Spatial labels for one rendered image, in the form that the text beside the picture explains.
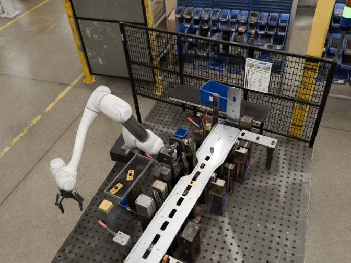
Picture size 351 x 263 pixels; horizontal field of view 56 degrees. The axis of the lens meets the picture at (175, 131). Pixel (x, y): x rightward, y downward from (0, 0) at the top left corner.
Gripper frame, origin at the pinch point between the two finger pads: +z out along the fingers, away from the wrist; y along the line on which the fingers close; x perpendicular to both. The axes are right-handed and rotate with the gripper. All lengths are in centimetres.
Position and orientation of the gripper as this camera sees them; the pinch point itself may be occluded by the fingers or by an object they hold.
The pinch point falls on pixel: (72, 210)
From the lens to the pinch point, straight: 251.6
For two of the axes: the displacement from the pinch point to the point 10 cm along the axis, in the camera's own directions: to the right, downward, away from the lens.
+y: -9.9, 1.4, 0.2
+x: 0.4, 4.1, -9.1
